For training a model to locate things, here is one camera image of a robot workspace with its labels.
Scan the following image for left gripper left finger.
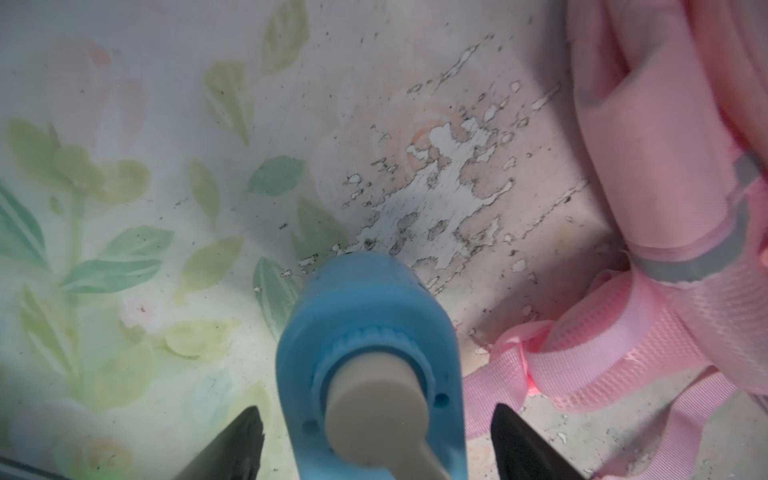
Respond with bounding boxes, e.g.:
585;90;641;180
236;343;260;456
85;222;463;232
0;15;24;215
176;405;265;480

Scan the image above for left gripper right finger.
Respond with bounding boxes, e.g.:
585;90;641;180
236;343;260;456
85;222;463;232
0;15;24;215
490;403;585;480

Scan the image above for blue pencil sharpener with crank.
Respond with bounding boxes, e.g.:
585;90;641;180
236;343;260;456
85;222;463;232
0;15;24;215
276;252;468;479

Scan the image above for pink student backpack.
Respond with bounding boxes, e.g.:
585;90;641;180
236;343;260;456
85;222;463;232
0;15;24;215
463;1;767;479

